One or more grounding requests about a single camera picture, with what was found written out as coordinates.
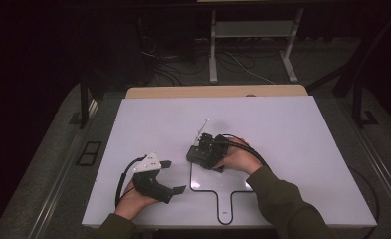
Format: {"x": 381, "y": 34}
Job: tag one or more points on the aluminium floor rail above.
{"x": 60, "y": 179}
{"x": 378, "y": 159}

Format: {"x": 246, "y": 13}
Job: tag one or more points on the black whiteboard eraser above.
{"x": 198, "y": 156}

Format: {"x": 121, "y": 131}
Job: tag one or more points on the person's left hand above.
{"x": 133, "y": 202}

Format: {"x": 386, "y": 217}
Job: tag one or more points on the black rectangular floor frame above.
{"x": 89, "y": 153}

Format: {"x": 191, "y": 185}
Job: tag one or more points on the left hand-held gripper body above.
{"x": 148, "y": 182}

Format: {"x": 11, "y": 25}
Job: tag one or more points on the white metal stand frame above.
{"x": 252, "y": 29}

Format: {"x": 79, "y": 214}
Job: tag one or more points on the wooden table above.
{"x": 216, "y": 91}

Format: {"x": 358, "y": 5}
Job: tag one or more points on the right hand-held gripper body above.
{"x": 216, "y": 149}

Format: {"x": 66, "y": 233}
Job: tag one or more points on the large white tabletop panel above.
{"x": 282, "y": 132}

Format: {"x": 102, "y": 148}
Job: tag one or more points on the black metal stand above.
{"x": 358, "y": 106}
{"x": 83, "y": 106}

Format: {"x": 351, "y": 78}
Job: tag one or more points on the person's right hand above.
{"x": 239, "y": 157}

